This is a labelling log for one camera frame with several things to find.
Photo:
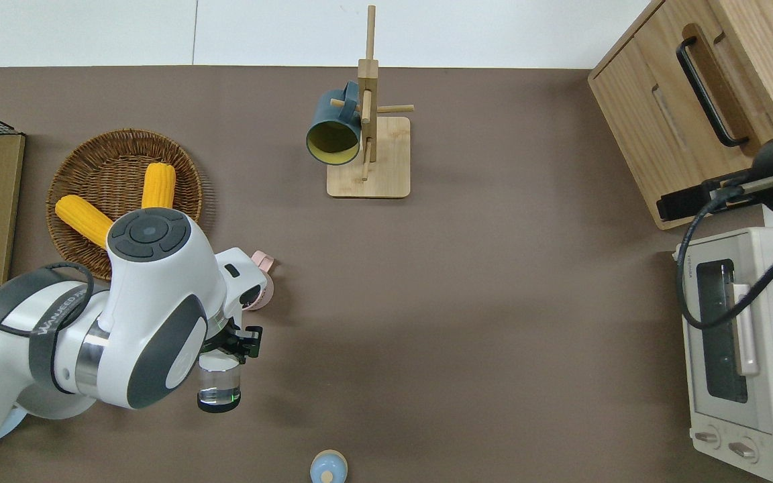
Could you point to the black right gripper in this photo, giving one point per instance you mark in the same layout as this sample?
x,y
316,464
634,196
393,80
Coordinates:
x,y
702,198

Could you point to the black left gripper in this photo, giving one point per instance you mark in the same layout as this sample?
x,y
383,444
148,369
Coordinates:
x,y
239,342

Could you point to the clear glass cup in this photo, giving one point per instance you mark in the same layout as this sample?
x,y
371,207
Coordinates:
x,y
219,392

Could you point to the pink mug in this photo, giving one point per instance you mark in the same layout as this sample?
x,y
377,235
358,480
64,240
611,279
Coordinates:
x,y
263,260

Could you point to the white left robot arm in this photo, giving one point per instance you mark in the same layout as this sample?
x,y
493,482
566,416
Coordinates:
x,y
151,295

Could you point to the wooden drawer cabinet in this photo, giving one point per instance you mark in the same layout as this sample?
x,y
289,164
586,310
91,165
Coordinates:
x,y
635,121

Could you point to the small blue round bell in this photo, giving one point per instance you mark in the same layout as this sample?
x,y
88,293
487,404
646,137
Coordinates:
x,y
328,466

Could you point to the yellow corn cob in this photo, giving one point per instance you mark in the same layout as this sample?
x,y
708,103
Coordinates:
x,y
78,215
158,184

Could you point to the grey plate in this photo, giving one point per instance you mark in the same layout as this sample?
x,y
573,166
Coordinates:
x,y
44,408

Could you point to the brown table mat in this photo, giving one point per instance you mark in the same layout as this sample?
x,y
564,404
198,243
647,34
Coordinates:
x,y
460,302

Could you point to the wooden mug tree stand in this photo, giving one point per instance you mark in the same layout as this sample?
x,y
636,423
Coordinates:
x,y
386,168

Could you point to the round wicker basket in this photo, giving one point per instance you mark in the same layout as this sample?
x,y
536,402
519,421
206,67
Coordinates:
x,y
91,161

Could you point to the silver oven knob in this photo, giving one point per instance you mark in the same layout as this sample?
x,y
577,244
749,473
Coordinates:
x,y
743,451
707,438

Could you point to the dark teal mug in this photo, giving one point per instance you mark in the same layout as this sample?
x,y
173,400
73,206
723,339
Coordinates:
x,y
323,111

